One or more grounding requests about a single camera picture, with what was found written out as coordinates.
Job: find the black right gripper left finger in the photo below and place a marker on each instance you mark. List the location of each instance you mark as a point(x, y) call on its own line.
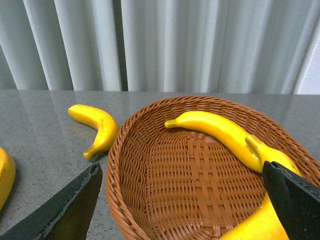
point(65, 216)

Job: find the white pleated curtain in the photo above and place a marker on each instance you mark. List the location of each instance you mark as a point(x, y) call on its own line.
point(205, 46)

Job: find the brown wicker basket right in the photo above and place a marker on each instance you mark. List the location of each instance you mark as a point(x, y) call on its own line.
point(179, 184)

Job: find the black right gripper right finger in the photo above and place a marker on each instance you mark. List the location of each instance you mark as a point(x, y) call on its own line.
point(295, 200)

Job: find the yellow banana in basket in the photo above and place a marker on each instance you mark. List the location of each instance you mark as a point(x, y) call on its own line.
point(230, 134)

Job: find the yellow banana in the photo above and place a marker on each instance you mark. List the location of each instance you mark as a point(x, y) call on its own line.
point(106, 126)
point(230, 134)
point(7, 175)
point(264, 223)

